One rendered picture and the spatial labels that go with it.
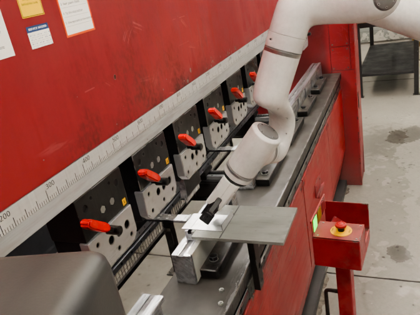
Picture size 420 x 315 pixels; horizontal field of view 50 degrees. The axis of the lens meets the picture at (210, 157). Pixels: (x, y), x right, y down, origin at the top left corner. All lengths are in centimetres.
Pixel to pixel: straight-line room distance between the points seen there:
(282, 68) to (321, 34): 220
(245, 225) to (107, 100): 58
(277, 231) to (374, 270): 155
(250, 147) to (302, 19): 32
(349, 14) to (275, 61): 19
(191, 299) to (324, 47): 236
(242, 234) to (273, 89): 41
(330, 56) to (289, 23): 223
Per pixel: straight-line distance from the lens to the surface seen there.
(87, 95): 87
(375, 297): 258
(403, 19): 120
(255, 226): 128
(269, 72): 109
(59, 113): 81
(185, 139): 111
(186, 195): 127
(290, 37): 108
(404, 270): 276
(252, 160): 115
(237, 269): 135
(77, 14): 88
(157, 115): 108
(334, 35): 327
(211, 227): 131
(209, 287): 130
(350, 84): 333
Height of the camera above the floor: 167
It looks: 22 degrees down
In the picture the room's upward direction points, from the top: 11 degrees counter-clockwise
